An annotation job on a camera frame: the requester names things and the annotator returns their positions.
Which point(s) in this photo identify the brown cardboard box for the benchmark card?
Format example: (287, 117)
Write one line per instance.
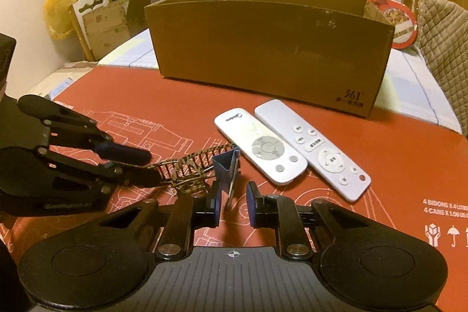
(256, 41)

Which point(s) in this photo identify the yellow plastic bag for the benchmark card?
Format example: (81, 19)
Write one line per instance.
(60, 12)

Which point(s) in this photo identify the bronze ribbed skeleton ornament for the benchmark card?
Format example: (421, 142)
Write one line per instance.
(182, 165)

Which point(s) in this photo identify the folded cardboard carton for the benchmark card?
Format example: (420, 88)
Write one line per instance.
(106, 27)

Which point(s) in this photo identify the long white remote control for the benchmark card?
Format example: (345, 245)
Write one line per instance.
(321, 151)

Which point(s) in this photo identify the quilted beige chair cover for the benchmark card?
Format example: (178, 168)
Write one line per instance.
(446, 41)

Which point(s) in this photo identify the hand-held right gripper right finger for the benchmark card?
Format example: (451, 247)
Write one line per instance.
(251, 204)

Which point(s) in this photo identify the short white remote control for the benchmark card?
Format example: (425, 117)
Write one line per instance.
(263, 147)

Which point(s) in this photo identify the red round tin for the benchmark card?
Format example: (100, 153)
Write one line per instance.
(402, 23)

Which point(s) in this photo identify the white carved board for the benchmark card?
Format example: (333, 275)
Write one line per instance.
(86, 6)

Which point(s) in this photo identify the blue binder clip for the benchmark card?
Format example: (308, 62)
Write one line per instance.
(223, 167)

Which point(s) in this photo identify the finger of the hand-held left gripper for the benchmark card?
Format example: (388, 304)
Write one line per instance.
(124, 151)
(146, 177)

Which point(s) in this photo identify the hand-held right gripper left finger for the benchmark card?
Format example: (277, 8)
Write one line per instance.
(216, 204)

